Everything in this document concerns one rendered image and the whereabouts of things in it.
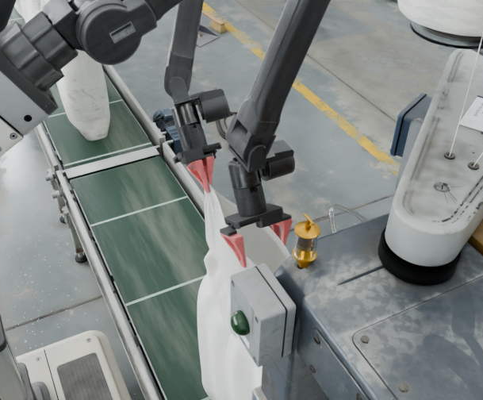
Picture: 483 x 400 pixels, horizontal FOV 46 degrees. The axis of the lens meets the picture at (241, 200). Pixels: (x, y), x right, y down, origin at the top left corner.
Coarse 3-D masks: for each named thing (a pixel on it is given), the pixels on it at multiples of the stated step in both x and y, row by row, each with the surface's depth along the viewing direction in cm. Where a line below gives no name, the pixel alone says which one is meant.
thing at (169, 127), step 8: (160, 112) 271; (168, 112) 265; (160, 120) 269; (168, 120) 265; (160, 128) 268; (168, 128) 260; (168, 136) 259; (176, 136) 255; (168, 144) 258; (176, 144) 254; (176, 152) 257
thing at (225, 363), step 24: (216, 192) 124; (216, 216) 127; (216, 240) 133; (264, 240) 119; (216, 264) 135; (240, 264) 113; (216, 288) 131; (216, 312) 128; (216, 336) 129; (216, 360) 134; (240, 360) 120; (216, 384) 140; (240, 384) 123
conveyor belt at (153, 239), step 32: (160, 160) 243; (96, 192) 226; (128, 192) 226; (160, 192) 227; (96, 224) 212; (128, 224) 212; (160, 224) 212; (192, 224) 212; (128, 256) 199; (160, 256) 199; (192, 256) 199; (128, 288) 188; (160, 288) 188; (192, 288) 188; (128, 320) 189; (160, 320) 178; (192, 320) 178; (160, 352) 169; (192, 352) 169; (160, 384) 161; (192, 384) 161
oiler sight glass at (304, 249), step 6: (300, 240) 63; (306, 240) 62; (312, 240) 63; (294, 246) 65; (300, 246) 63; (306, 246) 63; (312, 246) 63; (294, 252) 65; (300, 252) 64; (306, 252) 64; (312, 252) 64; (300, 258) 64; (306, 258) 64; (312, 258) 65
